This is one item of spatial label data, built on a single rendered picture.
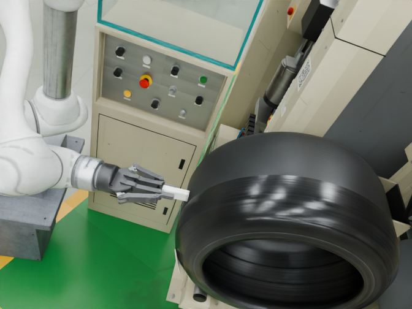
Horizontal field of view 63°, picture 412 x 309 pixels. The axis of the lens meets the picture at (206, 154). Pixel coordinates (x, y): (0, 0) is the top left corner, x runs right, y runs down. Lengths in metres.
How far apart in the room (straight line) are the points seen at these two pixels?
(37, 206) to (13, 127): 0.77
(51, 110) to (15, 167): 0.70
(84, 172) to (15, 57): 0.32
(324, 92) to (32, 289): 1.73
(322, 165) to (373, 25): 0.33
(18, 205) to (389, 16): 1.41
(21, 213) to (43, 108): 0.43
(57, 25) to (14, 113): 0.46
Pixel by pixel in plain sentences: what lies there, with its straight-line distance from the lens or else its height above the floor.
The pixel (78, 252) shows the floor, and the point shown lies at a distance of 2.15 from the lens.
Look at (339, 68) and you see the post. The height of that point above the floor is 1.59.
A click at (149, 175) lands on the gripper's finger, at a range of 0.91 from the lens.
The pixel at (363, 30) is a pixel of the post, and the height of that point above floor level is 1.69.
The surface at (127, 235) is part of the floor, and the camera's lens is 2.21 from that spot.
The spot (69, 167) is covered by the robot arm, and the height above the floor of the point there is 1.24.
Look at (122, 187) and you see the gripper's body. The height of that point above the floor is 1.23.
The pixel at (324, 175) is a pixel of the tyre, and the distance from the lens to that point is 0.78.
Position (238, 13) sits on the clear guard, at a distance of 1.25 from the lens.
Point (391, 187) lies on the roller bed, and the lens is 1.43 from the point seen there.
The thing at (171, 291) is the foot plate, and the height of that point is 0.01.
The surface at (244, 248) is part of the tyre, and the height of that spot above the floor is 0.91.
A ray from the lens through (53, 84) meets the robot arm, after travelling 1.36.
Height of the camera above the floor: 1.95
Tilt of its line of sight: 45 degrees down
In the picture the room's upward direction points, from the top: 23 degrees clockwise
